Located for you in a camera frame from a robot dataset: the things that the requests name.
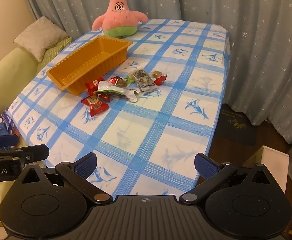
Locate red square candy packet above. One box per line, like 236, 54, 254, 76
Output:
85, 76, 104, 95

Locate yellow-green pale candy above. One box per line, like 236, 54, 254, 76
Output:
122, 70, 136, 82

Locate pink starfish plush toy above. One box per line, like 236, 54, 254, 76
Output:
92, 0, 149, 38

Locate blue star curtain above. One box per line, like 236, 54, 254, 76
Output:
19, 0, 292, 188

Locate green covered sofa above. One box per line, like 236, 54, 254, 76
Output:
0, 46, 46, 120

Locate dark red candy packet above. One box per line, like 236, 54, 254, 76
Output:
107, 76, 129, 87

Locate small red twisted candy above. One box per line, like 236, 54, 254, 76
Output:
98, 92, 113, 103

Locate small red candy packet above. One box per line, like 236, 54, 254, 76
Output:
154, 74, 168, 86

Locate orange plastic tray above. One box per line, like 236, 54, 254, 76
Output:
46, 36, 133, 96

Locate grey pillow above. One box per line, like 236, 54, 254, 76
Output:
14, 16, 69, 62

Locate clear dark snack packet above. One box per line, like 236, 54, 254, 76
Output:
133, 67, 159, 92

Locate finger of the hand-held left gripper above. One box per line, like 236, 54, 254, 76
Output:
0, 144, 49, 162
0, 134, 19, 149

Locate red date candy packet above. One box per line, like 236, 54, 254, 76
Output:
81, 95, 110, 117

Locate white and green snack bag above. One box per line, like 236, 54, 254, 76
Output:
93, 80, 140, 103

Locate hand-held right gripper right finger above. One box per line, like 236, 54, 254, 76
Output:
178, 152, 274, 205

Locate white box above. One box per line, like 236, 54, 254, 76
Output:
244, 145, 290, 195

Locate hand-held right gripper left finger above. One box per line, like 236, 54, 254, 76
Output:
18, 152, 112, 206

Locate dark floor mat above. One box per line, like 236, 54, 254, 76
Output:
215, 103, 258, 147

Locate green patterned pillow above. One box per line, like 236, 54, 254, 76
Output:
36, 37, 73, 75

